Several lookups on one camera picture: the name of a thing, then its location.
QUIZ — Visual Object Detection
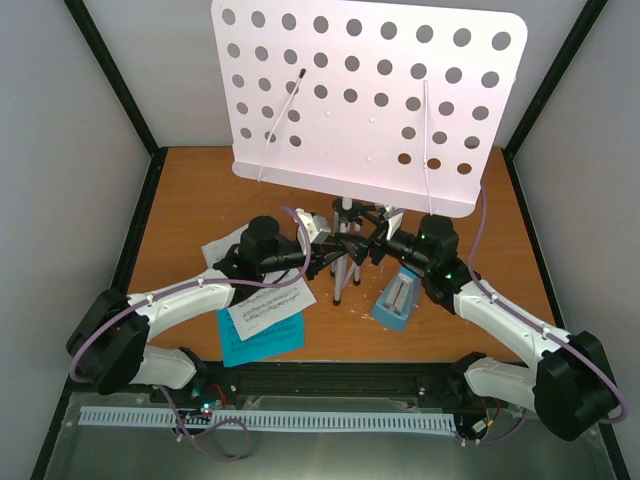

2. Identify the blue metronome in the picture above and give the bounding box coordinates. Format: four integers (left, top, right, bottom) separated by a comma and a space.
371, 267, 421, 332

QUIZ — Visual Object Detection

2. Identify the right black corner post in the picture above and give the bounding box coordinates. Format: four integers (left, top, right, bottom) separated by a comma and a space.
502, 0, 608, 162

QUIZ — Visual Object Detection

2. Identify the metal base plate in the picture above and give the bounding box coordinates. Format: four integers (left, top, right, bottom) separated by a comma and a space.
32, 394, 616, 479

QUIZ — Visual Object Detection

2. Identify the black aluminium frame rail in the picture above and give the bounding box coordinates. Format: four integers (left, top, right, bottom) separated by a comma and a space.
64, 360, 599, 416

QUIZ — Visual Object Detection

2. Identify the blue sheet music page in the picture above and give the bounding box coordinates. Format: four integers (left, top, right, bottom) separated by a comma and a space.
216, 309, 305, 367

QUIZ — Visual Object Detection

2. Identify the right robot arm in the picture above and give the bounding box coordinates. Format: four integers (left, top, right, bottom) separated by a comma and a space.
363, 206, 630, 441

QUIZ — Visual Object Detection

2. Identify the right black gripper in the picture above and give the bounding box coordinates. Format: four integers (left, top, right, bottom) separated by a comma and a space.
334, 206, 433, 273

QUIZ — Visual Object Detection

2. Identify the black corner post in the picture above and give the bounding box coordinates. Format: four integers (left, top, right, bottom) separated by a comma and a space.
502, 0, 608, 162
62, 0, 169, 186

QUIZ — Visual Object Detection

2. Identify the light blue cable duct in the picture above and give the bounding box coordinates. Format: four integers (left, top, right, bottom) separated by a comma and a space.
77, 406, 456, 436

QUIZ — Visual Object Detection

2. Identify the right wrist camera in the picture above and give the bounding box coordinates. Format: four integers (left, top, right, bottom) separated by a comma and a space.
376, 204, 404, 241

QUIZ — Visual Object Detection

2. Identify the left black corner post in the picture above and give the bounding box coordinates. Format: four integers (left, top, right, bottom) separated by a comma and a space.
62, 0, 169, 186

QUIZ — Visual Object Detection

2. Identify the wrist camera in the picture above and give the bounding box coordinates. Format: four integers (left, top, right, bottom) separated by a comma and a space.
376, 204, 404, 241
295, 208, 332, 247

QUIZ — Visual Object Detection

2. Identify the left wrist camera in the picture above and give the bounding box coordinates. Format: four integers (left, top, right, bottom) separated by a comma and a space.
295, 208, 332, 247

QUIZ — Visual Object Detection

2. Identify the white sheet music page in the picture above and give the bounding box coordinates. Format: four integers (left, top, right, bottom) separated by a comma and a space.
201, 224, 316, 341

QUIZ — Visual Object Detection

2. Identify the white perforated music stand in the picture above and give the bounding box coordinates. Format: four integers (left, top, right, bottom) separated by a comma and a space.
209, 0, 530, 307

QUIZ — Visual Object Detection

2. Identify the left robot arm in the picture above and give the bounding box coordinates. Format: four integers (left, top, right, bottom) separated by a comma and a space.
66, 209, 369, 403

